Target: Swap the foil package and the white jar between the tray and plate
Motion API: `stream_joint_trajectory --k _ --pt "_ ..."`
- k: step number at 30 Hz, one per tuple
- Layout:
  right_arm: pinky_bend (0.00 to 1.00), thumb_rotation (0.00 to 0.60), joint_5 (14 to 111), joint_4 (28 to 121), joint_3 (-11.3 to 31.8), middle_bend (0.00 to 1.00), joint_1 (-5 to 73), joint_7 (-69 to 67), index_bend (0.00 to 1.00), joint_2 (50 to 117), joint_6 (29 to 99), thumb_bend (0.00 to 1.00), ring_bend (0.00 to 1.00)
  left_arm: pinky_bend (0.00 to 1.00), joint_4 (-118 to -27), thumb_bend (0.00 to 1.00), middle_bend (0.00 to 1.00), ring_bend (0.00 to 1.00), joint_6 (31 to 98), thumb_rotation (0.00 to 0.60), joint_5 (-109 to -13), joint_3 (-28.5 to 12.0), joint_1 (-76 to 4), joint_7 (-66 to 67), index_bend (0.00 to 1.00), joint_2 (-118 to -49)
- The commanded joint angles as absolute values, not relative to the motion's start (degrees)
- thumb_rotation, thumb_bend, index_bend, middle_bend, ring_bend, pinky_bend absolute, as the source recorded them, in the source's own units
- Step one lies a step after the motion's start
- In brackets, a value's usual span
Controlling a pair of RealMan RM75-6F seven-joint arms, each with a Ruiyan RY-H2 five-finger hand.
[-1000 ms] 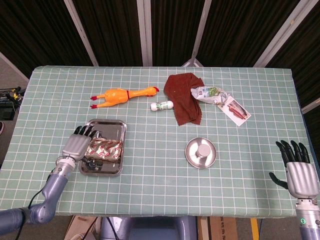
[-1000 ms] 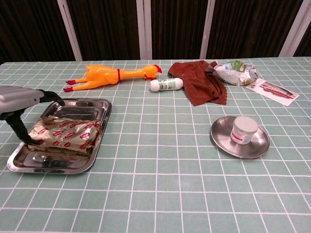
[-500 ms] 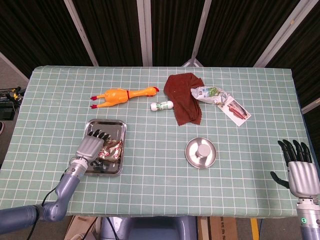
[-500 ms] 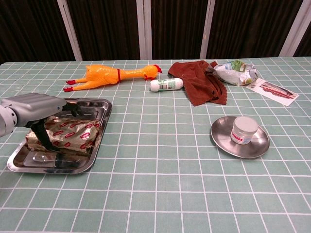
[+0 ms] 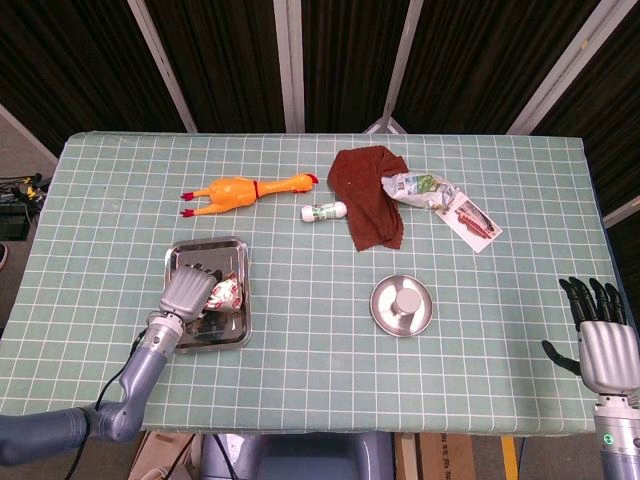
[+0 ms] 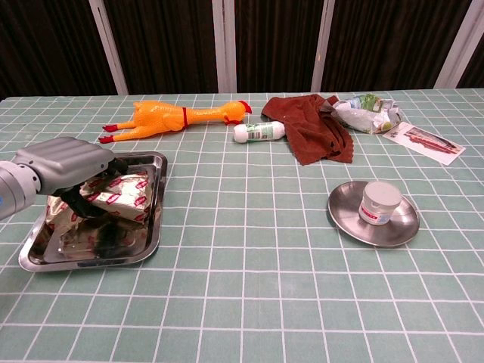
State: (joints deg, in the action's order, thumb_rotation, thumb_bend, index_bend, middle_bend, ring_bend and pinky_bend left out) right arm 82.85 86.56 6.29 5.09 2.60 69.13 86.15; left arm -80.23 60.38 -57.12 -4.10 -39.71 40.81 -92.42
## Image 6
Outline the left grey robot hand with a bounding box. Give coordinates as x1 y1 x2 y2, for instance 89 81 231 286
14 136 129 221

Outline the crinkled snack wrapper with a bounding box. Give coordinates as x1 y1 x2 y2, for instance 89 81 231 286
45 169 160 230

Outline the crumpled white green snack bag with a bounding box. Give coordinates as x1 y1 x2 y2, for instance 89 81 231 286
320 93 403 136

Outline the yellow rubber chicken toy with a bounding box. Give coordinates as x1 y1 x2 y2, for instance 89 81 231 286
98 99 253 145

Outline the rectangular steel tray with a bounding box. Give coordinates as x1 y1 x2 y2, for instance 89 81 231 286
18 150 169 274

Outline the white green-label bottle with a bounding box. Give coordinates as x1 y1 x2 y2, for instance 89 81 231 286
232 121 287 145

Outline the green checked tablecloth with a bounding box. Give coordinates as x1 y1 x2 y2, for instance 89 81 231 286
0 87 484 363

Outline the brown cloth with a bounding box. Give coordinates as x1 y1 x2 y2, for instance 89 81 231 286
261 94 355 167

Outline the round steel plate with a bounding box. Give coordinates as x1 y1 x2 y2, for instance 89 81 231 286
327 180 421 249

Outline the white card with meat photo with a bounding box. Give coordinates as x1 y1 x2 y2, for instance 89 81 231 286
381 121 467 167

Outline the white partition frame post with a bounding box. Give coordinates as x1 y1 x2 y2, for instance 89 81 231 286
433 0 484 89
211 0 238 94
310 0 337 93
88 0 130 96

